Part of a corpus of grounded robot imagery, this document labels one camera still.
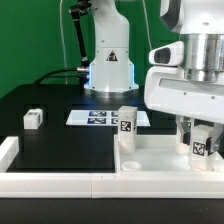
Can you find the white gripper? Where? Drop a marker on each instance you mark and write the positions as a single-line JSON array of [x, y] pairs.
[[167, 90]]

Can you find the white square table top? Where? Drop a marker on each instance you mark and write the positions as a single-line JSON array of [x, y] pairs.
[[152, 153]]

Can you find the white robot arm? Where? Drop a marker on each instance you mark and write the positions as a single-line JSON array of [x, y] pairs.
[[187, 76]]

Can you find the white sheet with AprilTags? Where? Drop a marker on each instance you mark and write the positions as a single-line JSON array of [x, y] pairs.
[[92, 118]]

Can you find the white U-shaped obstacle fence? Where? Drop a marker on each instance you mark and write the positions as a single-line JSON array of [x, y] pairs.
[[120, 184]]

